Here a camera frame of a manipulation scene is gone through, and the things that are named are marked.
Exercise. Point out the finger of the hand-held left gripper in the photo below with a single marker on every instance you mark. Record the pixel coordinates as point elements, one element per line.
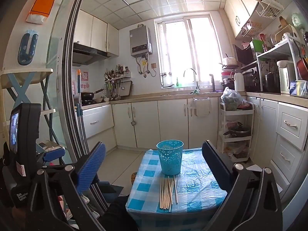
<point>54,154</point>

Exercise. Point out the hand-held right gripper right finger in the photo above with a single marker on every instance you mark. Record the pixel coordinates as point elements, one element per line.
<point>216,166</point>

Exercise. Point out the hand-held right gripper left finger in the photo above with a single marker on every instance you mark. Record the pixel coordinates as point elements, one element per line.
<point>91,163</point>

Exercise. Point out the teal patterned plate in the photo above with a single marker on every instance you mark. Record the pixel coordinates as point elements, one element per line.
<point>169,158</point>

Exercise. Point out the bunch of wooden chopsticks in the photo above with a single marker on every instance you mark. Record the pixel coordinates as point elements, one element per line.
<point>166,192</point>

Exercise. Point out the blue checkered tablecloth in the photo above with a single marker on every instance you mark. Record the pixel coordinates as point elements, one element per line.
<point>195,175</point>

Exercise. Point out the white stove drawer cabinet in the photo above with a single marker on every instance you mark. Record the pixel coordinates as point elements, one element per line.
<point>96,122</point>

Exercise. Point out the steel pot with lid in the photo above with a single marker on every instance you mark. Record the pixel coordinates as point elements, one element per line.
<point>239,131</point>

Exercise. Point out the orange patterned slipper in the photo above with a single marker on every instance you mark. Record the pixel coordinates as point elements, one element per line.
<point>134,178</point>

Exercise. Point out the white rolling trolley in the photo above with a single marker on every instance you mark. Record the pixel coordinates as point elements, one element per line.
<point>250,125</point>

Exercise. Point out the white hanging plastic bag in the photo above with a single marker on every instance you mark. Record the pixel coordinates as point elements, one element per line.
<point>201,108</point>

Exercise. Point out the gas stove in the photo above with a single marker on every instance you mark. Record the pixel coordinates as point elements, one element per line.
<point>87,102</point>

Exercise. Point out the white lower cabinets under sink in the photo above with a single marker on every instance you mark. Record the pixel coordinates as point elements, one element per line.
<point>168,122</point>

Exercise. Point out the plastic bag of greens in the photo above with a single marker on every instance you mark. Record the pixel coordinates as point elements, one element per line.
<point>232,99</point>

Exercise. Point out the folding table with blue legs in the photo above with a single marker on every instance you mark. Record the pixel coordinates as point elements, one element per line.
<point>24,77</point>

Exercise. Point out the green dish cloth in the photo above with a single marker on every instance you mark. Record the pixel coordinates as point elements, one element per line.
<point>196,91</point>

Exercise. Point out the white panelled drawer cabinet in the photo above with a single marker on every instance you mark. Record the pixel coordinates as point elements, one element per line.
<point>288,130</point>

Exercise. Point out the hanging metal tray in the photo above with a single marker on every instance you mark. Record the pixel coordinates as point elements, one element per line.
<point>126,88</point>

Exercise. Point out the small black faucet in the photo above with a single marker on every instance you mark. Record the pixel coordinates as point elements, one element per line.
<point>213,83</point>

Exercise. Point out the white thermos jug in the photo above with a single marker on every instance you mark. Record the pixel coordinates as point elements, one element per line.
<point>239,81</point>

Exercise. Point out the stacked cooking pots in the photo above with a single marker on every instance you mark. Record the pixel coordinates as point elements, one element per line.
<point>227,78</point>

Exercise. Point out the curved steel faucet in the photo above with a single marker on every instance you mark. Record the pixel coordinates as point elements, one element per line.
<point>195,77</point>

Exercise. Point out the green glass bottle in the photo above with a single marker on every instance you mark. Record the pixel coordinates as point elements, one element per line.
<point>177,83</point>

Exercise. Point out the dark steel stockpot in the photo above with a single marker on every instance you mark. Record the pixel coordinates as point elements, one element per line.
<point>270,83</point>

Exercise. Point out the sliding glass door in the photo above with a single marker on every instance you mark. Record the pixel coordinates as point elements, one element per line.
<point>72,53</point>

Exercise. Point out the black range hood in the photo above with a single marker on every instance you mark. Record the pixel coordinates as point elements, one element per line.
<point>89,55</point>

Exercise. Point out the white electric water boiler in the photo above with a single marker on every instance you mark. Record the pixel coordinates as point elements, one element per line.
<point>286,77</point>

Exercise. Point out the blue tissue packet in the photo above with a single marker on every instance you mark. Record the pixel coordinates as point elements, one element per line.
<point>298,87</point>

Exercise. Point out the black microwave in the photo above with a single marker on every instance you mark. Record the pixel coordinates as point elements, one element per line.
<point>243,54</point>

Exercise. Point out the white framed window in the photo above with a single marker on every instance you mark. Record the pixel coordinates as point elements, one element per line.
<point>187,53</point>

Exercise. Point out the green plastic board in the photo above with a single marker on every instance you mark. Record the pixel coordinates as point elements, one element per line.
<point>257,46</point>

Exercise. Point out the white upper cabinets over hood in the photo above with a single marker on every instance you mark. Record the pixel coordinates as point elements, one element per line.
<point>96,33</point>

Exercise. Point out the red pot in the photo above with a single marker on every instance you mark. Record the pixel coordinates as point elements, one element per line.
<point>303,68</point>

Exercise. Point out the white countertop shelf rack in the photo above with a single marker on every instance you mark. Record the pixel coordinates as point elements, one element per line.
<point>276,49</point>

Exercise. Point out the orange and white packet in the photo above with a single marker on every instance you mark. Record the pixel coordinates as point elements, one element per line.
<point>43,2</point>

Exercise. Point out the red wall stickers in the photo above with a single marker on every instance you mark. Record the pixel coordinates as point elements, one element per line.
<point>84,79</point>

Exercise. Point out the wall utensil rack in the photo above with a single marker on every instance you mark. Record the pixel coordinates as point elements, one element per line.
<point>115,78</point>

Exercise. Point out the blue plastic wall holder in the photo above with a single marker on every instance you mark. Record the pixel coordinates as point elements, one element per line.
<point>27,50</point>

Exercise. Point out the beige wall socket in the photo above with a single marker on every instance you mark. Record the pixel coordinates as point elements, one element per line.
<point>153,65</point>

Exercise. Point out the grey wall water heater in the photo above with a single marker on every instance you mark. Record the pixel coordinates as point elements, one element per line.
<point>140,41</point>

